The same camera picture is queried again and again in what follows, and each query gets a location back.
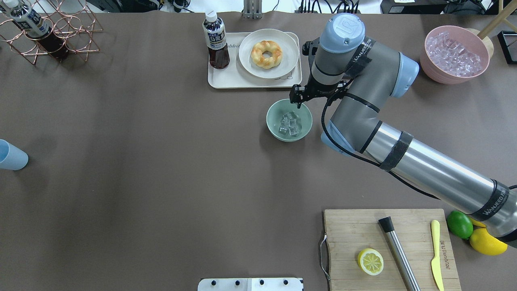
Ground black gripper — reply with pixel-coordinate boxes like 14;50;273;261
289;79;343;109

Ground mint green bowl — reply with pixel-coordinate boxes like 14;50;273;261
266;99;313;142

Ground light blue cup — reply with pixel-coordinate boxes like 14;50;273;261
0;139;28;170

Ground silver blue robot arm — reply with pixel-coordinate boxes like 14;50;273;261
290;13;517;247

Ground ice cubes in bowl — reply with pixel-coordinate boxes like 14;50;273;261
278;111;301;137

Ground pink bowl with ice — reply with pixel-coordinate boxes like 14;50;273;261
420;25;490;84

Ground cream round plate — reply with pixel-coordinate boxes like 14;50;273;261
238;28;300;79

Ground glazed donut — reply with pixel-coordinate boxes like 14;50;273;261
250;40;283;69

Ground cream serving tray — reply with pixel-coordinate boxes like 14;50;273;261
208;28;302;89

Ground tea bottle on tray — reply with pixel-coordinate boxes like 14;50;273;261
203;11;230;69

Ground bamboo cutting board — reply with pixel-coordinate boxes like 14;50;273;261
323;209;462;291

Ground steel muddler black tip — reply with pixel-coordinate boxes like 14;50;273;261
378;217;421;291

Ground half lemon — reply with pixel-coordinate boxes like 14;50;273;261
357;248;384;276

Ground green lime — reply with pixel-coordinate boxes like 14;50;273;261
446;210;473;239

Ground yellow lemon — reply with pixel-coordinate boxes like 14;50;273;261
469;217;486;228
469;228;508;256

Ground yellow plastic knife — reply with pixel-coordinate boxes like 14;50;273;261
430;220;444;291

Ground rack bottle upper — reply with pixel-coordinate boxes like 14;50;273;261
1;0;69;60

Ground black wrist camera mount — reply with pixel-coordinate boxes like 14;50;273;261
301;38;319;57

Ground aluminium frame post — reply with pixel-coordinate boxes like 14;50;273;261
242;0;263;19

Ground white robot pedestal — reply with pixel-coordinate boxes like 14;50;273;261
197;277;304;291

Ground copper wire bottle rack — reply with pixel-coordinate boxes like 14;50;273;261
1;0;104;65

